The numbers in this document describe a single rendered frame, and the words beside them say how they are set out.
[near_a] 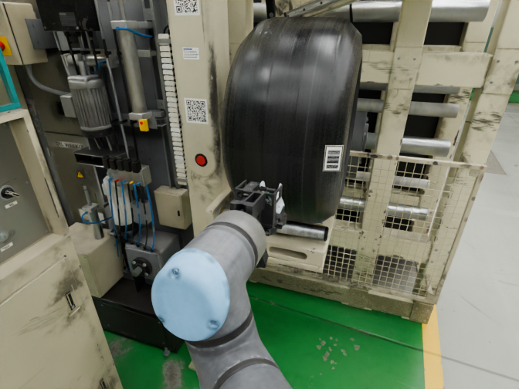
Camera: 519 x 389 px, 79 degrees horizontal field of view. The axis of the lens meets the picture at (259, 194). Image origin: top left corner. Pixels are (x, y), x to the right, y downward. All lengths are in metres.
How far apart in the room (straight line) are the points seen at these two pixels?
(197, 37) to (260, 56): 0.25
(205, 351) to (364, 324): 1.61
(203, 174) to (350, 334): 1.22
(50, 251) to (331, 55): 0.90
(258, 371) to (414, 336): 1.67
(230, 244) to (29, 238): 0.78
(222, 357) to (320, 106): 0.51
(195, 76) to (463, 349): 1.80
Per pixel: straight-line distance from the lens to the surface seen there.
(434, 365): 1.93
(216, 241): 0.39
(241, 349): 0.41
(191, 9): 0.98
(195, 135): 1.04
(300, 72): 0.73
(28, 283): 1.08
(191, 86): 1.00
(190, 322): 0.37
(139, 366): 1.83
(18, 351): 1.14
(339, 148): 0.71
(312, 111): 0.70
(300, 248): 0.97
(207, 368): 0.42
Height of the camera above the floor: 1.45
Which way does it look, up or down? 28 degrees down
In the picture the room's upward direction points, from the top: straight up
